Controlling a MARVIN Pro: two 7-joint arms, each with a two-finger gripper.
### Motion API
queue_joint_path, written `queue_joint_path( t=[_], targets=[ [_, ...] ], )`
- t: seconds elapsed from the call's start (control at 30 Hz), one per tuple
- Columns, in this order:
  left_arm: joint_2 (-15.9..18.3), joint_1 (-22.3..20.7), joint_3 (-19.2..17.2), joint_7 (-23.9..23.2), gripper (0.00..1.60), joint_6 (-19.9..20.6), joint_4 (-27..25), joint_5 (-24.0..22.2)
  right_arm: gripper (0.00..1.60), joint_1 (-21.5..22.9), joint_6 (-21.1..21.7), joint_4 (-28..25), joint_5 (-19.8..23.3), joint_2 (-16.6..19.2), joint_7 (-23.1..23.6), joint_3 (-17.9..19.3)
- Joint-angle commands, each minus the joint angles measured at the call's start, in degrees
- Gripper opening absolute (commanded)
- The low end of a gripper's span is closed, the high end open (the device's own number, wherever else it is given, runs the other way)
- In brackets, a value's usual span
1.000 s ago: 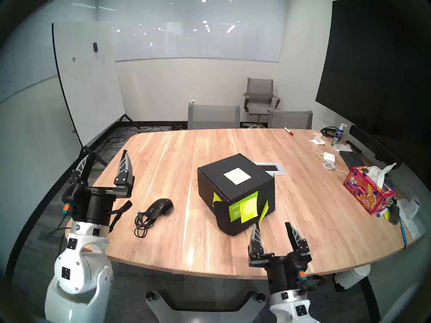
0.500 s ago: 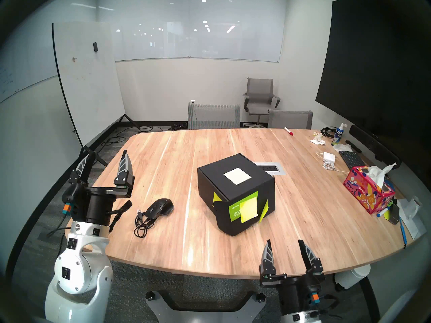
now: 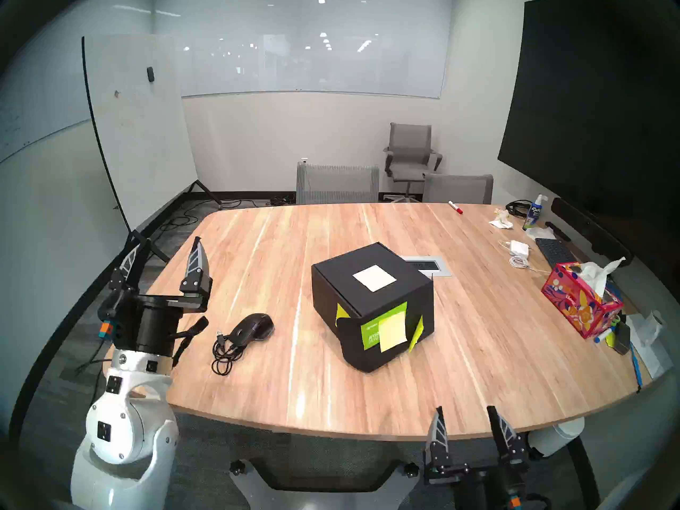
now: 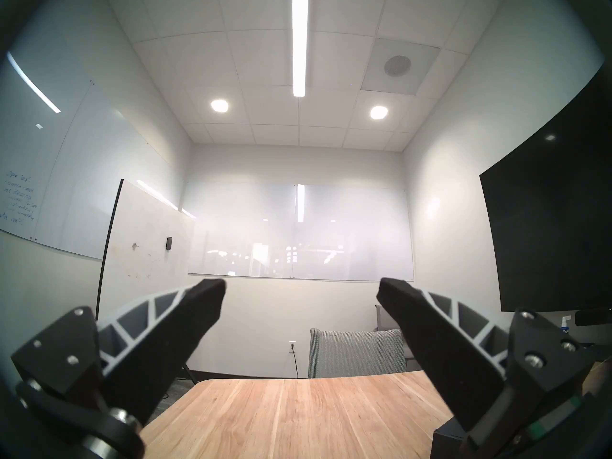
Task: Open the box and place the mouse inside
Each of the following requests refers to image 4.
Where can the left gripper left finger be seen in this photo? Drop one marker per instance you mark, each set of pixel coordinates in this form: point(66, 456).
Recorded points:
point(158, 348)

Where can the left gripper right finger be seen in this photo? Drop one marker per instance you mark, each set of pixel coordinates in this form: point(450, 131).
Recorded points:
point(444, 348)

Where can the black cardboard box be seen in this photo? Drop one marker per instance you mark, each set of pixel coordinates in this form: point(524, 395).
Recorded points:
point(447, 441)

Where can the grey office chair with armrests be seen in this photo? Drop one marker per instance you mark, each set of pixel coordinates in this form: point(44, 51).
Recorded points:
point(386, 319)

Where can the grey mesh office chair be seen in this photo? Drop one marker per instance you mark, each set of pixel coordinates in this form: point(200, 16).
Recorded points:
point(356, 353)

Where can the mobile whiteboard on stand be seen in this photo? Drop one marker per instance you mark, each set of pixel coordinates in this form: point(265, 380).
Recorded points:
point(143, 252)

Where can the whiteboard cleaner spray bottle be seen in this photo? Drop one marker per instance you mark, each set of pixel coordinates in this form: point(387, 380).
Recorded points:
point(565, 323)

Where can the black video conference bar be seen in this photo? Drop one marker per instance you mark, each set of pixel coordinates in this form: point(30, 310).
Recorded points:
point(593, 316)

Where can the round ceiling light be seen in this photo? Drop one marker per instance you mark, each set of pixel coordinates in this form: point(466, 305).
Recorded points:
point(378, 112)
point(219, 105)

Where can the round ceiling speaker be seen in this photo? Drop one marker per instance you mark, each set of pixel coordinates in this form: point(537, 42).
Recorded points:
point(397, 65)

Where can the linear ceiling light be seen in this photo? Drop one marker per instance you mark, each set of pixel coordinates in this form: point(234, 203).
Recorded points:
point(300, 37)

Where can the large black wall display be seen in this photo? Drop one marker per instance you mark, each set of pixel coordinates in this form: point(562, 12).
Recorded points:
point(550, 214)

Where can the glass wall whiteboard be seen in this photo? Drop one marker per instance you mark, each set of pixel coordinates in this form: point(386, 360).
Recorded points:
point(296, 233)

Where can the wall whiteboard with writing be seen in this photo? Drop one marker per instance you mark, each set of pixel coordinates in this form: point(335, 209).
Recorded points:
point(71, 176)

